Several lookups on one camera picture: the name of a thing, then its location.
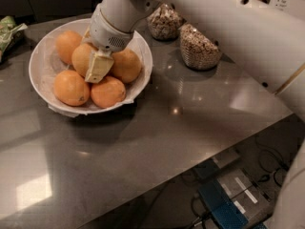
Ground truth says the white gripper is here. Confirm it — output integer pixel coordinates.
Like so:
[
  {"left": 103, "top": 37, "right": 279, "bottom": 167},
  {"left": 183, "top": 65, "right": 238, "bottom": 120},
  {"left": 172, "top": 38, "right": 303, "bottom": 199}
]
[{"left": 82, "top": 4, "right": 133, "bottom": 83}]

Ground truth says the orange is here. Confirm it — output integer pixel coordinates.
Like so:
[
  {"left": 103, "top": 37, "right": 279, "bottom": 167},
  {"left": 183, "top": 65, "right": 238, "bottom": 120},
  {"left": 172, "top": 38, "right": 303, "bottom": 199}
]
[
  {"left": 71, "top": 43, "right": 97, "bottom": 77},
  {"left": 55, "top": 31, "right": 82, "bottom": 65},
  {"left": 91, "top": 76, "right": 126, "bottom": 108},
  {"left": 53, "top": 70, "right": 90, "bottom": 106},
  {"left": 110, "top": 48, "right": 142, "bottom": 83}
]

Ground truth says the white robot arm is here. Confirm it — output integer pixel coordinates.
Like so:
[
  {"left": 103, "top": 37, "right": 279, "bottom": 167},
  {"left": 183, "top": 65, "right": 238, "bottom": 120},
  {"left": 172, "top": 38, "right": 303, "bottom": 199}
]
[{"left": 89, "top": 0, "right": 305, "bottom": 120}]

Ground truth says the white bowl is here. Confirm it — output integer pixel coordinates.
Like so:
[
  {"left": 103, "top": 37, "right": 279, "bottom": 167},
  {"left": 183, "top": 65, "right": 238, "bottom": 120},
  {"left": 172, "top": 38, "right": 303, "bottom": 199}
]
[{"left": 28, "top": 17, "right": 153, "bottom": 115}]

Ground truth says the glass cereal jar left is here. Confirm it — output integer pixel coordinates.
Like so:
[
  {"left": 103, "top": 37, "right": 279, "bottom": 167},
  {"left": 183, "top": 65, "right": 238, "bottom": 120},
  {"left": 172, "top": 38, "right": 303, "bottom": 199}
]
[{"left": 146, "top": 4, "right": 185, "bottom": 41}]

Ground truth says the glass cereal jar front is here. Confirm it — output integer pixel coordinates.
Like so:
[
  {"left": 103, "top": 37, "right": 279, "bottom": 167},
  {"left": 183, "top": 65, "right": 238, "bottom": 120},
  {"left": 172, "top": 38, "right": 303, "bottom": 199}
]
[{"left": 180, "top": 23, "right": 222, "bottom": 71}]

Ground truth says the blue and grey floor box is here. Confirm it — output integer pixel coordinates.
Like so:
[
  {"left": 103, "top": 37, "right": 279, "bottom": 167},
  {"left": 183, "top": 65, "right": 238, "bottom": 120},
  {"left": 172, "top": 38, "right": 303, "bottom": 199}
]
[{"left": 193, "top": 147, "right": 275, "bottom": 229}]

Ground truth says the black floor cable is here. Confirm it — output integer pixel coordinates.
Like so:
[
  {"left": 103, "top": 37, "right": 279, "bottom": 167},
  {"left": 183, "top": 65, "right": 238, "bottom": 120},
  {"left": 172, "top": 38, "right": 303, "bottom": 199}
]
[{"left": 254, "top": 134, "right": 295, "bottom": 188}]

